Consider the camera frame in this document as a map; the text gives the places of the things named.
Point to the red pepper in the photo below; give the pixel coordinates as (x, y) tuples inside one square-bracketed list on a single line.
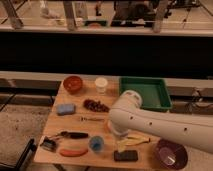
[(72, 153)]

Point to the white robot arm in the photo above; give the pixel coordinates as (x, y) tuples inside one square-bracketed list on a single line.
[(190, 130)]

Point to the white cup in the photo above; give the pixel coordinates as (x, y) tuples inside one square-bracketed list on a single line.
[(101, 84)]

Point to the blue cup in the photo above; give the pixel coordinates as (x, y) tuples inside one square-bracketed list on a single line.
[(96, 143)]

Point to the dark grape bunch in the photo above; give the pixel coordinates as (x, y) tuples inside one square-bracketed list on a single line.
[(95, 106)]

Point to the metal fork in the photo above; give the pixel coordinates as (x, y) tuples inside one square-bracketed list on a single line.
[(91, 119)]

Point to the green plastic tray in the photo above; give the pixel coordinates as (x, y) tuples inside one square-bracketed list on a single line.
[(154, 93)]

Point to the blue sponge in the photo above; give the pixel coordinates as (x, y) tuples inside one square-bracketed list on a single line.
[(65, 109)]

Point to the yellow banana peel toy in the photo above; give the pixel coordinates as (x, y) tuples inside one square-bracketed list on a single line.
[(131, 140)]

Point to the black rectangular block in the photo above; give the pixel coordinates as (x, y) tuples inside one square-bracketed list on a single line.
[(128, 155)]

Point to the purple bowl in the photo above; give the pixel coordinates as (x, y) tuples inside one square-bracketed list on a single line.
[(171, 155)]

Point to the black handled brush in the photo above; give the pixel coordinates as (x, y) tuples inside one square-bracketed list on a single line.
[(72, 135)]

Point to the black chair frame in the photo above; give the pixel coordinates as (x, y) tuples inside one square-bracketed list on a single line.
[(30, 147)]

